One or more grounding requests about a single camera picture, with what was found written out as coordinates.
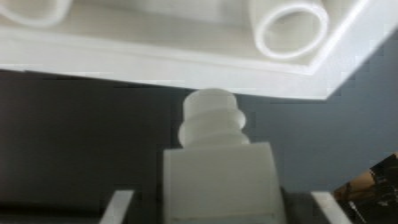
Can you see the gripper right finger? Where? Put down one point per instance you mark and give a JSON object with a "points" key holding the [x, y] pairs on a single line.
{"points": [[328, 208]]}

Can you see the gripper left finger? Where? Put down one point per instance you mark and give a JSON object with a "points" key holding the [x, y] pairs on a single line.
{"points": [[117, 207]]}

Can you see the white table leg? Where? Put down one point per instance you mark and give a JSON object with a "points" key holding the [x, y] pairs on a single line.
{"points": [[220, 182]]}

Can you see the white square table top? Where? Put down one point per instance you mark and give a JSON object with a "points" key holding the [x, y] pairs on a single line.
{"points": [[273, 48]]}

